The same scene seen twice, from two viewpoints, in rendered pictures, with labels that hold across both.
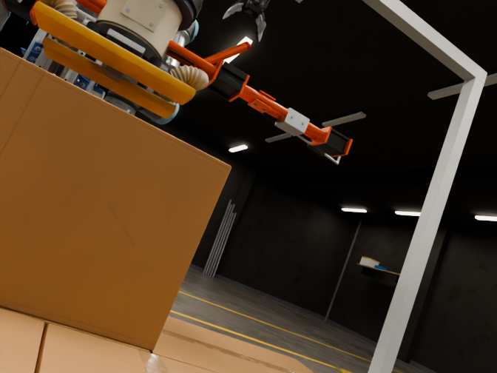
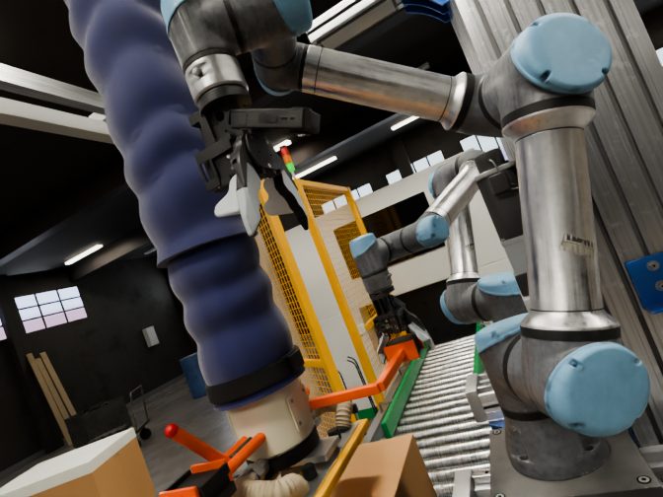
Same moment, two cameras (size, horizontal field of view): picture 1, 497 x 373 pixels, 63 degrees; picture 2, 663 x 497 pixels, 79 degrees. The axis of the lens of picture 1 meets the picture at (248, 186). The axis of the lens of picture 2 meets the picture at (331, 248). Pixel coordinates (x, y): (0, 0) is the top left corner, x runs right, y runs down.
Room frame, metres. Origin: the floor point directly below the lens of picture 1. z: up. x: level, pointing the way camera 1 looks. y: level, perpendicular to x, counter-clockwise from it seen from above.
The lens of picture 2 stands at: (1.75, -0.11, 1.45)
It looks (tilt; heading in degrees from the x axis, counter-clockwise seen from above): 3 degrees up; 133
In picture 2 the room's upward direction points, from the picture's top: 21 degrees counter-clockwise
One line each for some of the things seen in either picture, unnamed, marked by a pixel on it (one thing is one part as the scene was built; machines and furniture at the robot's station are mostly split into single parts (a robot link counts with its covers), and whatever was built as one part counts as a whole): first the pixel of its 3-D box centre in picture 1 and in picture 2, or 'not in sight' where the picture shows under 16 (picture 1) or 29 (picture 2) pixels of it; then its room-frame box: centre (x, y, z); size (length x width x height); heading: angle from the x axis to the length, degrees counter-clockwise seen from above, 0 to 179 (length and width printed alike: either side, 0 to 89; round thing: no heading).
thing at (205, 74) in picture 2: not in sight; (216, 86); (1.35, 0.23, 1.74); 0.08 x 0.08 x 0.05
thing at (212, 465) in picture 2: (226, 81); (198, 491); (1.01, 0.16, 1.18); 0.10 x 0.08 x 0.06; 20
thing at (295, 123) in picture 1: (291, 122); not in sight; (1.08, -0.04, 1.17); 0.07 x 0.07 x 0.04; 20
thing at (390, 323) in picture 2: not in sight; (388, 311); (1.08, 0.74, 1.30); 0.09 x 0.08 x 0.12; 110
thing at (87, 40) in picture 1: (121, 52); not in sight; (0.83, 0.36, 1.08); 0.34 x 0.10 x 0.05; 110
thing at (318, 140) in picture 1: (331, 142); not in sight; (1.12, -0.17, 1.18); 0.08 x 0.07 x 0.05; 110
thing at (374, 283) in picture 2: not in sight; (379, 282); (1.08, 0.75, 1.38); 0.08 x 0.08 x 0.05
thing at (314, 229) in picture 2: not in sight; (373, 310); (-0.25, 2.26, 1.05); 1.17 x 0.10 x 2.10; 111
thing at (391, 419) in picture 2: not in sight; (407, 373); (-0.02, 2.08, 0.60); 1.60 x 0.11 x 0.09; 111
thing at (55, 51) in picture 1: (114, 76); (325, 457); (1.01, 0.43, 1.08); 0.34 x 0.10 x 0.05; 110
